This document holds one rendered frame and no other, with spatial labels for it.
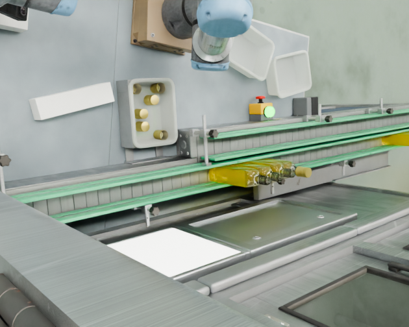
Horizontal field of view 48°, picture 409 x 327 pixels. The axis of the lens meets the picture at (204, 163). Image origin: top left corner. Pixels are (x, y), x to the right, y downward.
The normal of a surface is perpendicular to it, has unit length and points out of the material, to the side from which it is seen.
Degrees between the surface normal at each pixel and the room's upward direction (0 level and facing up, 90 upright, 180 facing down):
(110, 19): 0
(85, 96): 0
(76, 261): 90
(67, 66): 0
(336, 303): 90
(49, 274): 90
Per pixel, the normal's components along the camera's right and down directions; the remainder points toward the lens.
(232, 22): -0.03, 0.99
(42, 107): 0.62, 0.09
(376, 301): -0.05, -0.99
